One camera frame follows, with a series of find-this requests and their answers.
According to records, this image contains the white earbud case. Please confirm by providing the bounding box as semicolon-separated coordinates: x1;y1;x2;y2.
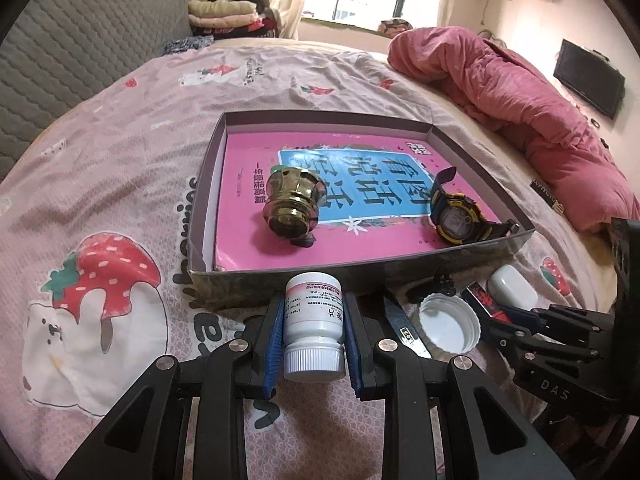
487;264;537;311

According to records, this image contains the stack of folded blankets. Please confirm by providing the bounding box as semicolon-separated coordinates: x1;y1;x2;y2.
187;0;258;31

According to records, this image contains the black wall television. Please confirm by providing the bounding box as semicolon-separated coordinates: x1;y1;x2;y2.
553;38;627;121

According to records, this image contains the patterned cushion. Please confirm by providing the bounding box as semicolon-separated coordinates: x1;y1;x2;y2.
377;18;416;36

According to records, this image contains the black comb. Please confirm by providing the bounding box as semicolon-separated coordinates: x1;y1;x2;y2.
530;177;563;211

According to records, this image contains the shallow cardboard box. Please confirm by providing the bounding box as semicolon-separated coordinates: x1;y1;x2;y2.
187;110;537;311

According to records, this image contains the dark floral cloth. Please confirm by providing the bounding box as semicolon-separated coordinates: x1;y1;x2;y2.
164;35;216;56

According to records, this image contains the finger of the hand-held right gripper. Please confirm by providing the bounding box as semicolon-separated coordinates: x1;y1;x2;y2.
500;304;613;343
482;317;598;367

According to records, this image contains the pile of dark clothes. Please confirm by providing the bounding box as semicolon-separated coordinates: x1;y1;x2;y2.
235;0;278;38

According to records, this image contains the small black clip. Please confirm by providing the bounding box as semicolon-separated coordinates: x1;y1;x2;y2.
407;270;458;303

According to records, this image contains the gold door knob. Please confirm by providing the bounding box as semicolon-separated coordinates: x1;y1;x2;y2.
261;165;328;250

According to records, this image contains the red and black lighter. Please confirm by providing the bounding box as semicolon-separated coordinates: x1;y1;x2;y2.
460;282;511;323

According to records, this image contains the pink strawberry print bed sheet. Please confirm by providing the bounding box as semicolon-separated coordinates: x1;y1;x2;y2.
0;37;626;480

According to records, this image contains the grey quilted headboard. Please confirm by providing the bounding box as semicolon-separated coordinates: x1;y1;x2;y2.
0;0;193;181

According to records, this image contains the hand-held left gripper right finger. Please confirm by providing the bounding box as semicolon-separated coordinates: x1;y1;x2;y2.
342;290;576;480

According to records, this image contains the pink and blue book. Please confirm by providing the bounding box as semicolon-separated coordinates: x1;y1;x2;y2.
214;132;501;271

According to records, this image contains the pink duvet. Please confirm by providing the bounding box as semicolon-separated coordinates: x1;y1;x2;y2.
387;26;628;233

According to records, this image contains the black and gold faceted case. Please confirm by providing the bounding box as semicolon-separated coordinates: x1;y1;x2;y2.
382;296;433;360

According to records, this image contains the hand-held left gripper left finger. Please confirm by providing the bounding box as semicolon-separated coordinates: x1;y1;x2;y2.
55;292;286;480

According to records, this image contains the white bottle cap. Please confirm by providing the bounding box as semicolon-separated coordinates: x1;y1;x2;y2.
417;294;482;356

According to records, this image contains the black and yellow digital watch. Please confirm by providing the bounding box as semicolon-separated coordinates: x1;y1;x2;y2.
429;167;521;247

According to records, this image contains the white pill bottle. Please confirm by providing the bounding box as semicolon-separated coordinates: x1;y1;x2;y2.
282;271;347;385

